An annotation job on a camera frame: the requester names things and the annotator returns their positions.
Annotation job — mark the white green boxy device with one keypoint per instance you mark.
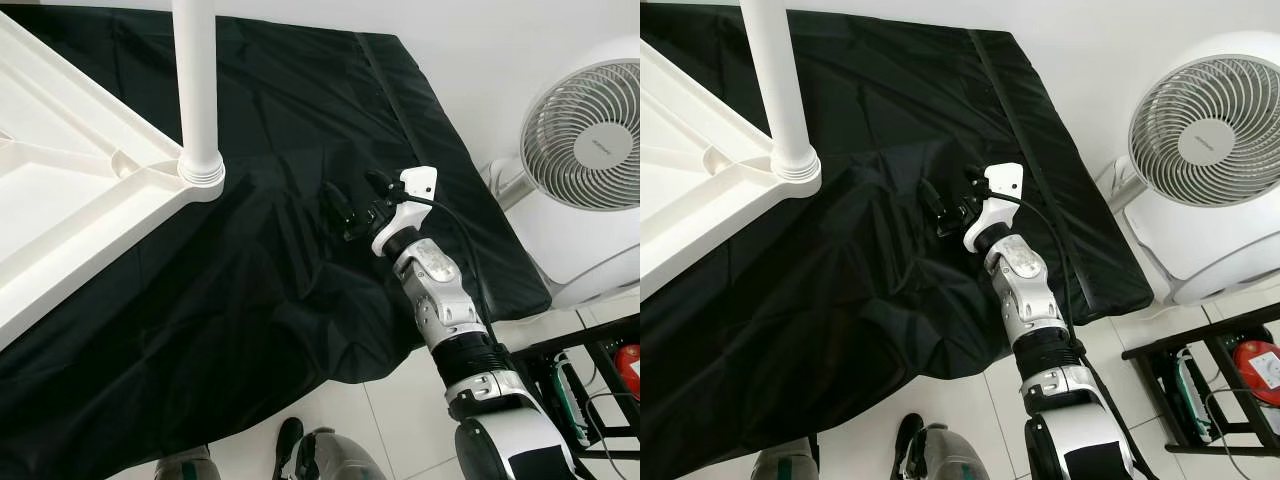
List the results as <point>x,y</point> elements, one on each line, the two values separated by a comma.
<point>1190,390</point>
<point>567,395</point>

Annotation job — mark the white domed appliance grey band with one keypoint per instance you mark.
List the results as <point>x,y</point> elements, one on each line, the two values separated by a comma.
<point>590,250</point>
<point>1210,250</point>

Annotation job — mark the grey robot foot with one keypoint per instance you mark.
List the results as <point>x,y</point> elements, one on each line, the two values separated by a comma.
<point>340,455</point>
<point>785,462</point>
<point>190,468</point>
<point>945,452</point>

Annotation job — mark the white plastic ribbed tabletop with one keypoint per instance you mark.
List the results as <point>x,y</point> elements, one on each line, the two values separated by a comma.
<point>680,190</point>
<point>60,200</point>

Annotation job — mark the white pedestal fan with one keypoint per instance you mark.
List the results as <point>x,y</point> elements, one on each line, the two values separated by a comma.
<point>1210,135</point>
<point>600,140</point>

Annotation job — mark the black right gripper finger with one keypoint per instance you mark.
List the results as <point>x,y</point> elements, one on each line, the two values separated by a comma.
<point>380,184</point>
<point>335,207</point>
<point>934,205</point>
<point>976,180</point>

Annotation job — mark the red round canister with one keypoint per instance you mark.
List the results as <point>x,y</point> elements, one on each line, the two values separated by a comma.
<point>628,365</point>
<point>1258,370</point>

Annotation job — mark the grey robot right foot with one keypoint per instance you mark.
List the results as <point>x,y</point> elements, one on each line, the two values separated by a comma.
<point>340,455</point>
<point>945,452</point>

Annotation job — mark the black floor stand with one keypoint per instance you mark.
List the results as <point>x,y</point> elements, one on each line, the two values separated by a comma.
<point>575,340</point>
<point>1180,335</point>

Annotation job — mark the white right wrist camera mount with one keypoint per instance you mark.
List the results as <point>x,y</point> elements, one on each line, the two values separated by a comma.
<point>418,185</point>
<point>1005,182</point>

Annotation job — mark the grey robot left foot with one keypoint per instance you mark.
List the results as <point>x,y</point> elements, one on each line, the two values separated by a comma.
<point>785,462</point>
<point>190,468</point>

